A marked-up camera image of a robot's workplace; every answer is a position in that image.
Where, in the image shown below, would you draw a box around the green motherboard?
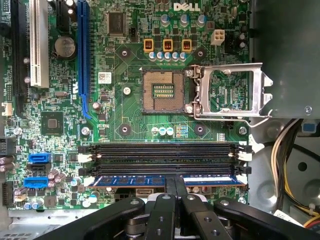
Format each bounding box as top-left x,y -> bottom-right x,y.
0,0 -> 253,218

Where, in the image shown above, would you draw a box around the long black expansion slot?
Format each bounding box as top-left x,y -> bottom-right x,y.
10,0 -> 29,120

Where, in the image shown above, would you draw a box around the white expansion slot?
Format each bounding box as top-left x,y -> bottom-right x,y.
29,0 -> 50,89

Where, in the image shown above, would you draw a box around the RAM slot white clips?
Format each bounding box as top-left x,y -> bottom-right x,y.
77,152 -> 253,163
83,174 -> 249,188

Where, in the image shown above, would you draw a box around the blue SATA port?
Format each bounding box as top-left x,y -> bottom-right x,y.
28,152 -> 53,164
23,176 -> 50,189

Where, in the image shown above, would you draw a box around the white four-pin power socket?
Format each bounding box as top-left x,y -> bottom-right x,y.
210,29 -> 226,46

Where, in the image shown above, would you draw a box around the power supply wire bundle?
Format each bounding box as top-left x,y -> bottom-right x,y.
271,118 -> 320,228

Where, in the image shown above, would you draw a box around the orange-framed choke coil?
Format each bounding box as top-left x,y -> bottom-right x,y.
181,38 -> 193,53
143,38 -> 155,53
162,38 -> 174,53

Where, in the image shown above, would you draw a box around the blue expansion slot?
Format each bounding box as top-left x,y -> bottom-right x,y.
76,0 -> 97,120

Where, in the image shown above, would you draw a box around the short black expansion slot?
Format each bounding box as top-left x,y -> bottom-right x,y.
56,0 -> 77,33

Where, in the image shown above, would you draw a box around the CPU socket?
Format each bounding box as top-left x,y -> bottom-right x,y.
141,67 -> 186,115

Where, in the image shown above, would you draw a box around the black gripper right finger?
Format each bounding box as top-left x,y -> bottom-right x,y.
176,175 -> 320,240

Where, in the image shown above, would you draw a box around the black chipset chip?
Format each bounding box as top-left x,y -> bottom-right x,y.
40,111 -> 65,136

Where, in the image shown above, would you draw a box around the grey power supply unit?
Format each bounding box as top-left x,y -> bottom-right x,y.
249,0 -> 320,120

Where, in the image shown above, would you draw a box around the silver coin battery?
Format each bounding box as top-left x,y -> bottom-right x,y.
54,36 -> 77,60

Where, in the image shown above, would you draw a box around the black square controller chip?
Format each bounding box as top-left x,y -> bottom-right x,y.
106,11 -> 128,36

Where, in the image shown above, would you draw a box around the black SATA port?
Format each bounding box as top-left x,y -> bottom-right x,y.
26,163 -> 52,176

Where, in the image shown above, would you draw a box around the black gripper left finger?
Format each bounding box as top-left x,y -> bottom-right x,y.
34,176 -> 178,240

